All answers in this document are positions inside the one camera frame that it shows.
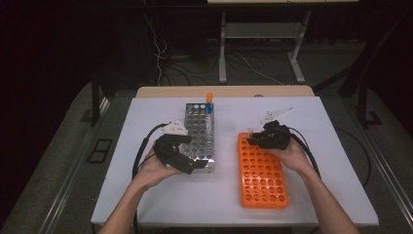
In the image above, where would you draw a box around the blue-capped test tube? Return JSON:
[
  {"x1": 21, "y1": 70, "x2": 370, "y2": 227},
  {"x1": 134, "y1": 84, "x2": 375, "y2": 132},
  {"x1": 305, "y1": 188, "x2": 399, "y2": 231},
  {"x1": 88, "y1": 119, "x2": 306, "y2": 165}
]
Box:
[{"x1": 205, "y1": 102, "x2": 213, "y2": 131}]

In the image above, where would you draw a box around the bundle of black floor cables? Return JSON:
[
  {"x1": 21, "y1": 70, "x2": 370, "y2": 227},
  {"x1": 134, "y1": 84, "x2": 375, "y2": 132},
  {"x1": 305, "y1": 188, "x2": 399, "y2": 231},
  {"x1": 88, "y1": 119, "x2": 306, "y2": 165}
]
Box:
[{"x1": 161, "y1": 53, "x2": 228, "y2": 87}]

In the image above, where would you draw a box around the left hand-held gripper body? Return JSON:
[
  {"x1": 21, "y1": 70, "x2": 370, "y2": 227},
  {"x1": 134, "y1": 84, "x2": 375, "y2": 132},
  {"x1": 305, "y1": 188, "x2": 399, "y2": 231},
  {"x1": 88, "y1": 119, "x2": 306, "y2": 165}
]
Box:
[{"x1": 152, "y1": 120, "x2": 196, "y2": 176}]

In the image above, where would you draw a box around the silver metal tube rack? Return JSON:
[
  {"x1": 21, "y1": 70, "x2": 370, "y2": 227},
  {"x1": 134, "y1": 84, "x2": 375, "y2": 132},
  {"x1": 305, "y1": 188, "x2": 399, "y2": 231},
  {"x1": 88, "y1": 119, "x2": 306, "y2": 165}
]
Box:
[{"x1": 179, "y1": 102, "x2": 216, "y2": 175}]

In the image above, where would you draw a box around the aluminium floor rail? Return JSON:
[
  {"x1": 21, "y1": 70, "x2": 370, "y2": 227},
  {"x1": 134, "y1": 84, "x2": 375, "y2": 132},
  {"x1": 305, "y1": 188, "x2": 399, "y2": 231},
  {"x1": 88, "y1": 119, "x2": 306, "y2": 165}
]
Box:
[
  {"x1": 359, "y1": 126, "x2": 413, "y2": 222},
  {"x1": 38, "y1": 97, "x2": 111, "y2": 234}
]

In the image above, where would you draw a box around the person's left hand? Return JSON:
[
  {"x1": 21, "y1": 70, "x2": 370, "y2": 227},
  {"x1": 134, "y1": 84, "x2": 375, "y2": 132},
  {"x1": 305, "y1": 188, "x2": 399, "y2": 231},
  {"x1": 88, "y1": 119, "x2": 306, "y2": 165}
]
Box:
[{"x1": 134, "y1": 147, "x2": 183, "y2": 193}]

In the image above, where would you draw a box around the white floor cable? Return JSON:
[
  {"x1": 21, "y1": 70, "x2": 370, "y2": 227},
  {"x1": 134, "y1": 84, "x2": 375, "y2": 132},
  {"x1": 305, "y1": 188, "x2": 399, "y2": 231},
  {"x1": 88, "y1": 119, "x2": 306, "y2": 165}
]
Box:
[{"x1": 233, "y1": 52, "x2": 284, "y2": 87}]

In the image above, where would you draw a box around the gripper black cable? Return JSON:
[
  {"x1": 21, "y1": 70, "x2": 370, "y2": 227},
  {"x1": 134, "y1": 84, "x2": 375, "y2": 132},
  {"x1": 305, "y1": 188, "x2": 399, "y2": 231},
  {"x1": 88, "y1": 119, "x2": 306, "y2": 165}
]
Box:
[
  {"x1": 286, "y1": 126, "x2": 322, "y2": 179},
  {"x1": 131, "y1": 122, "x2": 169, "y2": 234}
]

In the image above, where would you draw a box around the white table sheet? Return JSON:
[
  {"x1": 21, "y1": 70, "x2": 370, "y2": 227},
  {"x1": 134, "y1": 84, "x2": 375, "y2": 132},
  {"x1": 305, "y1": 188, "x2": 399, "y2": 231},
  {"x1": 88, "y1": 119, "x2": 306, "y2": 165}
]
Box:
[{"x1": 91, "y1": 96, "x2": 380, "y2": 227}]

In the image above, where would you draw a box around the white desk with grey legs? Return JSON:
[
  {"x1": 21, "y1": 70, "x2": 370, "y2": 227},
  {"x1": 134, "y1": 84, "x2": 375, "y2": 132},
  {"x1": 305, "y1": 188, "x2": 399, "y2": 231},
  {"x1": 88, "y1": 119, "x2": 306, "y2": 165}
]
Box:
[{"x1": 206, "y1": 0, "x2": 359, "y2": 85}]

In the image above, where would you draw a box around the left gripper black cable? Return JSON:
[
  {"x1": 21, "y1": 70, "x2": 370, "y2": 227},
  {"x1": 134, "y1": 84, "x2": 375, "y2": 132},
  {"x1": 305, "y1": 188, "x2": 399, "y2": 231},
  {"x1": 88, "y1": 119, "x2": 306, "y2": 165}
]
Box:
[{"x1": 131, "y1": 122, "x2": 169, "y2": 234}]

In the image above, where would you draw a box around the orange plastic tube rack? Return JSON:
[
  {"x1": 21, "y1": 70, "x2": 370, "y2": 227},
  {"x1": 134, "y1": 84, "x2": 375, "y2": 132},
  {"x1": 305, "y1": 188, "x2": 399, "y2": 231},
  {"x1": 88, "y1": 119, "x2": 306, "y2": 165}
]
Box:
[{"x1": 237, "y1": 131, "x2": 289, "y2": 210}]

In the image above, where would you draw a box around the black stand with base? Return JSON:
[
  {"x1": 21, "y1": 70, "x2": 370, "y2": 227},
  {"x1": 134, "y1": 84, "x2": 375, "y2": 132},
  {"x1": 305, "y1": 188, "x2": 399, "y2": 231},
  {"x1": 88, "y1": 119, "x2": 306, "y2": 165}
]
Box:
[
  {"x1": 80, "y1": 69, "x2": 117, "y2": 128},
  {"x1": 356, "y1": 77, "x2": 384, "y2": 129}
]

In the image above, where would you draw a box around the black tripod stand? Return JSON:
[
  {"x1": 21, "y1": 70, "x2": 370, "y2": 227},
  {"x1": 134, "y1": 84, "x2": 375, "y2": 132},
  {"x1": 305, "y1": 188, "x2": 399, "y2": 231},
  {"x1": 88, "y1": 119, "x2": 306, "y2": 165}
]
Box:
[{"x1": 312, "y1": 13, "x2": 410, "y2": 99}]

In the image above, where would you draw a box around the white hanging cable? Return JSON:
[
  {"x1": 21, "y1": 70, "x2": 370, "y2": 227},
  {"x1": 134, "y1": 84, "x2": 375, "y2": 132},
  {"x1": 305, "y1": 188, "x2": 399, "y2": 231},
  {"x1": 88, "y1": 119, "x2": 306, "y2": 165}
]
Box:
[{"x1": 143, "y1": 13, "x2": 169, "y2": 86}]

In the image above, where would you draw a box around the black floor socket frame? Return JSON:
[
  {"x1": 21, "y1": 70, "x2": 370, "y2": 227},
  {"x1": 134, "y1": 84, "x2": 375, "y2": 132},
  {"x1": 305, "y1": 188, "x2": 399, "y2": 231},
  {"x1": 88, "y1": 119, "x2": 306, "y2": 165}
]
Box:
[{"x1": 87, "y1": 138, "x2": 114, "y2": 164}]

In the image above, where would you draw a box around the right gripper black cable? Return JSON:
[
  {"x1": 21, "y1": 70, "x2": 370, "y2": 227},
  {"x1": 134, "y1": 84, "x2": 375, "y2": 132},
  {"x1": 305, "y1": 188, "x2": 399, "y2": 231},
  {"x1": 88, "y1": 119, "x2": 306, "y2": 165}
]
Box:
[{"x1": 286, "y1": 126, "x2": 322, "y2": 179}]

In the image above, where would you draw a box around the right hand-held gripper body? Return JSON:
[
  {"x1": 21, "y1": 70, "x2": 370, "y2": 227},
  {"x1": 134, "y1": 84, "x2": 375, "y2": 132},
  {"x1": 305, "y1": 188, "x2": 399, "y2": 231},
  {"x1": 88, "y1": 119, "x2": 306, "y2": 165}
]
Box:
[{"x1": 256, "y1": 106, "x2": 295, "y2": 151}]

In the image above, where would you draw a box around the thin black cable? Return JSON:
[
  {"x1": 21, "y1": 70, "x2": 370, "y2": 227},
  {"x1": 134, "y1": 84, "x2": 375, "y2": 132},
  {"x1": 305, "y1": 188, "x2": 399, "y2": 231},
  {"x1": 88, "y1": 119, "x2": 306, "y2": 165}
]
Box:
[{"x1": 334, "y1": 126, "x2": 373, "y2": 189}]

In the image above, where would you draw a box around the person's right hand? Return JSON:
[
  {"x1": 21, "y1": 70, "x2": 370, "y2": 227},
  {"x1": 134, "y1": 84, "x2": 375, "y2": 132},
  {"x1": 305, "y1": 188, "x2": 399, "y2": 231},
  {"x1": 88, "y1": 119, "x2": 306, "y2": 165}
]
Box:
[{"x1": 267, "y1": 136, "x2": 315, "y2": 178}]

